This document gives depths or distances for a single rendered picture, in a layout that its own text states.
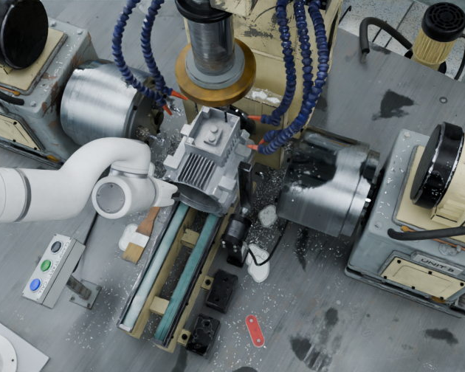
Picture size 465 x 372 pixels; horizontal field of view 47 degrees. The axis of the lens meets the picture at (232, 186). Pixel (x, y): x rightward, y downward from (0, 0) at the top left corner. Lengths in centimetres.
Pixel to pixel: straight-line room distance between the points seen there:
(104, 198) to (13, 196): 22
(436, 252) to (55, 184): 80
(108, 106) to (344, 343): 88
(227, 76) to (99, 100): 40
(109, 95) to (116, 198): 43
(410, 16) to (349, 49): 70
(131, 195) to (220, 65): 33
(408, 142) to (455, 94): 59
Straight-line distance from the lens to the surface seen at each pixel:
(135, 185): 108
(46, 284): 135
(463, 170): 114
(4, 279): 171
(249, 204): 134
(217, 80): 116
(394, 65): 193
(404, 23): 257
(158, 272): 146
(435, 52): 228
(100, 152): 102
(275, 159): 162
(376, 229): 124
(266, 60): 144
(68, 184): 97
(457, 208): 118
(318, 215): 131
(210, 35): 107
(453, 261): 127
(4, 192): 90
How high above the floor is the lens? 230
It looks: 66 degrees down
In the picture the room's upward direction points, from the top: 5 degrees counter-clockwise
